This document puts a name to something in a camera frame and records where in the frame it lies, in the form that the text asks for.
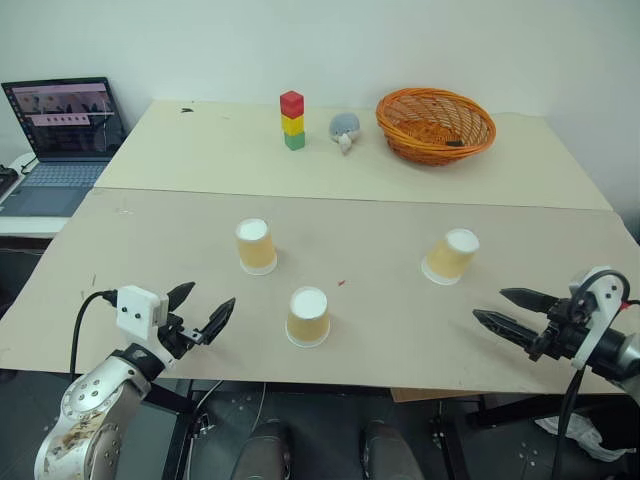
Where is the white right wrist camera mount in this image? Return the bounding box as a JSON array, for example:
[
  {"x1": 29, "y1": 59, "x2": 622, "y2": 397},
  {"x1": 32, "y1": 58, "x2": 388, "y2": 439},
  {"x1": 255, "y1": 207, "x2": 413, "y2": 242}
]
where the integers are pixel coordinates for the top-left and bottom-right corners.
[{"x1": 568, "y1": 265, "x2": 633, "y2": 372}]

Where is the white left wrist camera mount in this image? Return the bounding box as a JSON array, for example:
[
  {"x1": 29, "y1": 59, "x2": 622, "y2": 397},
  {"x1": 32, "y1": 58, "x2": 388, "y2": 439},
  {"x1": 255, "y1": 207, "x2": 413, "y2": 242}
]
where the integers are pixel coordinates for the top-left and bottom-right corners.
[{"x1": 115, "y1": 285, "x2": 177, "y2": 370}]

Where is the dark rounded shape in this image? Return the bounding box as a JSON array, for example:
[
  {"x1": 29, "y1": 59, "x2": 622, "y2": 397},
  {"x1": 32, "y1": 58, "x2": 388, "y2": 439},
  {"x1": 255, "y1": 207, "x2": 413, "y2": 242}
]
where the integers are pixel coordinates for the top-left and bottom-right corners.
[{"x1": 233, "y1": 418, "x2": 297, "y2": 480}]

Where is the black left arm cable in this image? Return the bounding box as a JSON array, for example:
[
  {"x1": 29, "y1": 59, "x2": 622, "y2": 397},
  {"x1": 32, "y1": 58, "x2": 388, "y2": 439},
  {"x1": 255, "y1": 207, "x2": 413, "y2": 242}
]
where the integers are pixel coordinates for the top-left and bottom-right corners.
[{"x1": 68, "y1": 289, "x2": 119, "y2": 384}]

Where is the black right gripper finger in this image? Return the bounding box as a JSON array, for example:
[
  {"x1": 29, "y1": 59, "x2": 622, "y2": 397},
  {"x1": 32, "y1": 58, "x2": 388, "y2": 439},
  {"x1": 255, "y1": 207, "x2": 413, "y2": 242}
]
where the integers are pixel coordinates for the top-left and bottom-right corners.
[
  {"x1": 499, "y1": 287, "x2": 558, "y2": 314},
  {"x1": 471, "y1": 308, "x2": 541, "y2": 352}
]

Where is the black metal table frame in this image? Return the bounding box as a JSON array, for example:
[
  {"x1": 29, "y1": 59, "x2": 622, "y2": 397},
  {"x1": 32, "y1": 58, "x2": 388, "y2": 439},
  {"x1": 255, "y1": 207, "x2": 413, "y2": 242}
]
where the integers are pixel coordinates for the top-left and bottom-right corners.
[{"x1": 149, "y1": 378, "x2": 501, "y2": 480}]

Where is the orange wicker basket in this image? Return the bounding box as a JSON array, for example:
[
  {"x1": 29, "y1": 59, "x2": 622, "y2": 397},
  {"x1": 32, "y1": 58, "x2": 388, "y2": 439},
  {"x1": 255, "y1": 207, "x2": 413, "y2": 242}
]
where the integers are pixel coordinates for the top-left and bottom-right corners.
[{"x1": 374, "y1": 87, "x2": 498, "y2": 169}]

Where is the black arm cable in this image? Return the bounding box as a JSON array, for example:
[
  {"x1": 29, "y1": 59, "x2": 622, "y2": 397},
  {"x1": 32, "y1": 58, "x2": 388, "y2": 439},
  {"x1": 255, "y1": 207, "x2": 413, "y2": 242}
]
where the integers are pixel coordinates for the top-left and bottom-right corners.
[
  {"x1": 68, "y1": 289, "x2": 119, "y2": 384},
  {"x1": 551, "y1": 272, "x2": 629, "y2": 480}
]

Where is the red cube block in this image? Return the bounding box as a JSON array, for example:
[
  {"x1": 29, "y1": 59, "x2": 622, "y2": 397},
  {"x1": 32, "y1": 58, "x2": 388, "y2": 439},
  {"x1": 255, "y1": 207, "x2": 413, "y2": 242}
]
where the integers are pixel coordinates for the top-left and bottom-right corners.
[{"x1": 279, "y1": 90, "x2": 305, "y2": 118}]

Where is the white crumpled cloth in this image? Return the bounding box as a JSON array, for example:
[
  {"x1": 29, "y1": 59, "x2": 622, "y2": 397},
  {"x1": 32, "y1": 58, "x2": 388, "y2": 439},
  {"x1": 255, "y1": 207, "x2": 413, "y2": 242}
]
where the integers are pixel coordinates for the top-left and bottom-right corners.
[{"x1": 533, "y1": 411, "x2": 629, "y2": 464}]

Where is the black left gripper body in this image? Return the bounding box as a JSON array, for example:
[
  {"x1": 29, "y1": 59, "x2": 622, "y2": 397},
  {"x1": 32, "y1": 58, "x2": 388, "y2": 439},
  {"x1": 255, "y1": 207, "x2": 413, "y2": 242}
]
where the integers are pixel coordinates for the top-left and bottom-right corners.
[{"x1": 157, "y1": 312, "x2": 207, "y2": 360}]

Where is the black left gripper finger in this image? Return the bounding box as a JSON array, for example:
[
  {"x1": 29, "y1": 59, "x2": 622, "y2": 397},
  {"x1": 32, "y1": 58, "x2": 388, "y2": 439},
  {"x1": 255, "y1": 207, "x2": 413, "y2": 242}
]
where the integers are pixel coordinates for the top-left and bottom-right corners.
[
  {"x1": 199, "y1": 297, "x2": 238, "y2": 346},
  {"x1": 166, "y1": 281, "x2": 198, "y2": 318}
]

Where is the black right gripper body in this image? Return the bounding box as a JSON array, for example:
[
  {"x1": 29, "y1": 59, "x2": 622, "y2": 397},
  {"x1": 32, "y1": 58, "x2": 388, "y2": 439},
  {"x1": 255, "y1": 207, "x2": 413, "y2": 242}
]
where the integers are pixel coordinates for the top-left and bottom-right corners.
[{"x1": 526, "y1": 297, "x2": 594, "y2": 361}]

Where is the black device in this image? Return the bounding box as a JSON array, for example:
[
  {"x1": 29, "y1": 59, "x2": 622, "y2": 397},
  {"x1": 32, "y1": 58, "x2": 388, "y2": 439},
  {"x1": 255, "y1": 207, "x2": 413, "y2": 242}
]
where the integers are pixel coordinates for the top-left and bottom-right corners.
[{"x1": 0, "y1": 165, "x2": 21, "y2": 199}]

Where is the yellow paper cup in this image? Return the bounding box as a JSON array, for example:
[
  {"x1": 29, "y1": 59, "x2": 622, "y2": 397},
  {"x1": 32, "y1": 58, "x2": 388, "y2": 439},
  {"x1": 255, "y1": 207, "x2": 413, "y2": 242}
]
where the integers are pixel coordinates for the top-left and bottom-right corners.
[
  {"x1": 284, "y1": 285, "x2": 333, "y2": 350},
  {"x1": 234, "y1": 216, "x2": 279, "y2": 277},
  {"x1": 420, "y1": 227, "x2": 482, "y2": 287}
]

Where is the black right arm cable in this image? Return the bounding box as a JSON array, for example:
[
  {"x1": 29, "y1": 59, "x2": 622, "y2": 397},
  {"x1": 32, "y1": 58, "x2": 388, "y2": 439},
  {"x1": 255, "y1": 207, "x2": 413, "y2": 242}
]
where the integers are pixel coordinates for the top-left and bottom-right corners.
[{"x1": 551, "y1": 272, "x2": 629, "y2": 480}]

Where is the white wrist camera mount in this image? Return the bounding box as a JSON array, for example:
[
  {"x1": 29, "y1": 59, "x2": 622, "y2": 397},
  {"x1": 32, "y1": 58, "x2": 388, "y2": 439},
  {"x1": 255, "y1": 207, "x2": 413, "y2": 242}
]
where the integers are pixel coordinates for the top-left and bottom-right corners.
[
  {"x1": 115, "y1": 285, "x2": 177, "y2": 370},
  {"x1": 568, "y1": 265, "x2": 633, "y2": 372}
]

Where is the grey plush toy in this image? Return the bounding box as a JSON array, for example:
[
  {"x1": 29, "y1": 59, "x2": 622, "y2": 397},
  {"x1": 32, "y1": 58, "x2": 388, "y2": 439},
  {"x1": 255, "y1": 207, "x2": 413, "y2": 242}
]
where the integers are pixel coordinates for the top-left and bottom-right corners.
[{"x1": 327, "y1": 111, "x2": 363, "y2": 155}]

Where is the grey open laptop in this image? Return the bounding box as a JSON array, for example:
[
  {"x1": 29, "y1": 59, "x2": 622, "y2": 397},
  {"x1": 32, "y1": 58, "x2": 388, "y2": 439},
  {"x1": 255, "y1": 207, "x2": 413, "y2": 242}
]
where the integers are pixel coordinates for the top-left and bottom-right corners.
[{"x1": 0, "y1": 75, "x2": 126, "y2": 219}]

